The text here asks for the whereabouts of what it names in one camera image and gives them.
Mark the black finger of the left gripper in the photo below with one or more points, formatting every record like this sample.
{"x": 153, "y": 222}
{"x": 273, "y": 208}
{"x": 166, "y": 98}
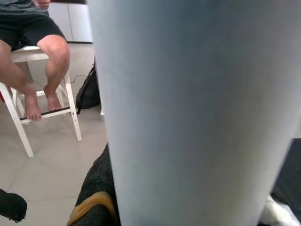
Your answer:
{"x": 13, "y": 207}

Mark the white plastic table leg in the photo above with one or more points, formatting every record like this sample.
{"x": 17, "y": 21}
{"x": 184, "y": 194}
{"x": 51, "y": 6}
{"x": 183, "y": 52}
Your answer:
{"x": 188, "y": 117}

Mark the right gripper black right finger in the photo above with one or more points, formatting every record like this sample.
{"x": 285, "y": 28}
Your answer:
{"x": 291, "y": 169}

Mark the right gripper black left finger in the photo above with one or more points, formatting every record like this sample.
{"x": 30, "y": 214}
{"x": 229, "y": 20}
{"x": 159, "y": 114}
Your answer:
{"x": 98, "y": 174}

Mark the seated person in black shorts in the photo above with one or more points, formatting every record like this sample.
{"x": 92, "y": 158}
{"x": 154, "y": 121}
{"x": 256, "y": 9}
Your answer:
{"x": 54, "y": 51}

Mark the black backpack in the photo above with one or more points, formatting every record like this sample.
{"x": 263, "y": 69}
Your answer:
{"x": 88, "y": 94}

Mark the white cabinet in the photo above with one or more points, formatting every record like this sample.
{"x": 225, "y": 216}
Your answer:
{"x": 70, "y": 21}

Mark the white wooden step stool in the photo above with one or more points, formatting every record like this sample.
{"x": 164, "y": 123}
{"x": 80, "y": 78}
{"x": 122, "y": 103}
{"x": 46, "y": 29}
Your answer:
{"x": 74, "y": 120}

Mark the tan rubber band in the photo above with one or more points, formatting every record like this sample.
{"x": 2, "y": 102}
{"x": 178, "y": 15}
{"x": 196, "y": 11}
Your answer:
{"x": 94, "y": 199}

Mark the person left hand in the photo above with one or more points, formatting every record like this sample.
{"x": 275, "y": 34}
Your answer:
{"x": 42, "y": 3}

